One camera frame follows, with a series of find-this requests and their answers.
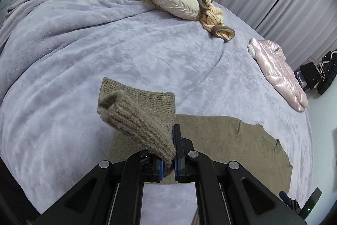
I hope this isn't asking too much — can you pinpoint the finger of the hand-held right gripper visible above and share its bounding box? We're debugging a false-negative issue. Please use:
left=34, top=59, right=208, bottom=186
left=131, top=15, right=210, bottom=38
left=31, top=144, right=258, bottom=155
left=278, top=190, right=299, bottom=209

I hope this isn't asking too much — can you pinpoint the olive brown knit sweater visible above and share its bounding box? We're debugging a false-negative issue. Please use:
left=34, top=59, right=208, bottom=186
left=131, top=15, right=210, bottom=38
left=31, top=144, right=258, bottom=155
left=97, top=77, right=293, bottom=225

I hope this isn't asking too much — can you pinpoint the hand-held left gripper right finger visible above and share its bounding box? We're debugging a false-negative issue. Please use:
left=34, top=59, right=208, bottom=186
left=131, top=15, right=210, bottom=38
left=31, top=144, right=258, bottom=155
left=172, top=124, right=309, bottom=225

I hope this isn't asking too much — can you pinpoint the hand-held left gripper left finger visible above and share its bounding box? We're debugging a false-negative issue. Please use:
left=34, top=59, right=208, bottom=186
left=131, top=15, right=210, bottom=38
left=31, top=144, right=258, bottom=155
left=26, top=150, right=163, bottom=225

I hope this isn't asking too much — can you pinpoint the lavender fleece blanket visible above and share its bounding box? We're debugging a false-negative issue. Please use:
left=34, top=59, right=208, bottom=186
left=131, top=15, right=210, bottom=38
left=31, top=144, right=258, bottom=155
left=0, top=0, right=314, bottom=225

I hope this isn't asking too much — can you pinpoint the pink satin jacket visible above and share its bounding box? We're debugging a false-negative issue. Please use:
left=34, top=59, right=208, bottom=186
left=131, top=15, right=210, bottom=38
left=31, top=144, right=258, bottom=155
left=247, top=38, right=308, bottom=112

